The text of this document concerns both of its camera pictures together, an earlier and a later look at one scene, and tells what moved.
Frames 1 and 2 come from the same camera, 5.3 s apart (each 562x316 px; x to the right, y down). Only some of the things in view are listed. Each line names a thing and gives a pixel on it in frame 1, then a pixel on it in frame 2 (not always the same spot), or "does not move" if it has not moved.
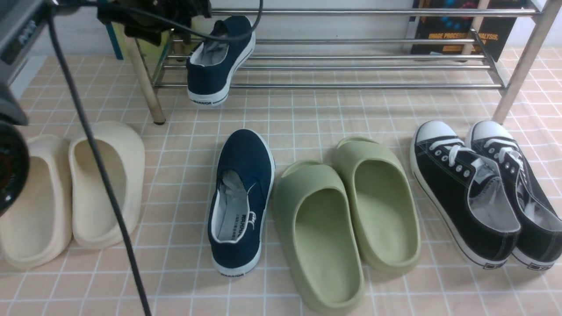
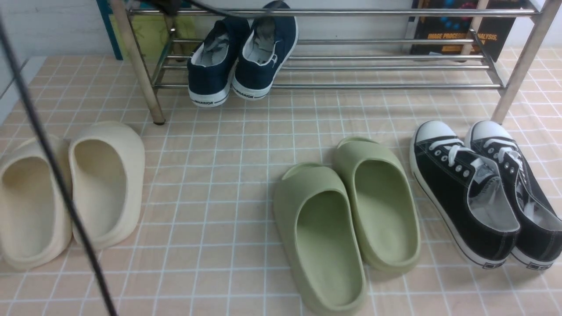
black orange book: [495, 33] does not move
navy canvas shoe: [212, 65] does not move
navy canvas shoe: [243, 184] → [270, 39]
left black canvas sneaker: [468, 197] does not move
